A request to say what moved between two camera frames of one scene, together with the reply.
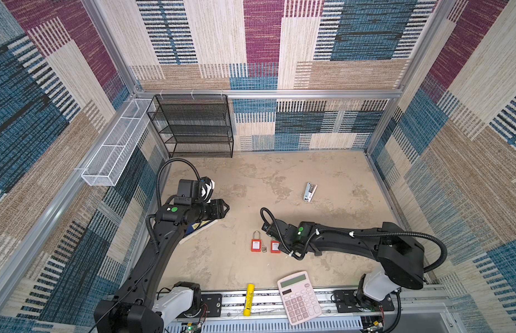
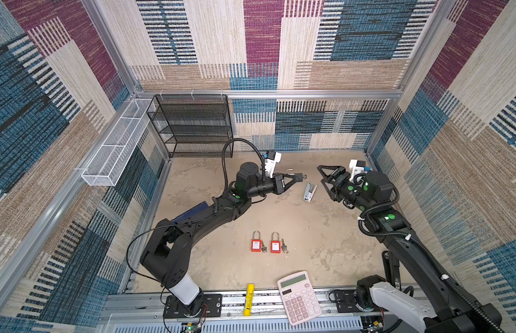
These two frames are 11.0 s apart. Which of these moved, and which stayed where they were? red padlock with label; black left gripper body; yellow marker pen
Moved: black left gripper body
Stayed: yellow marker pen; red padlock with label
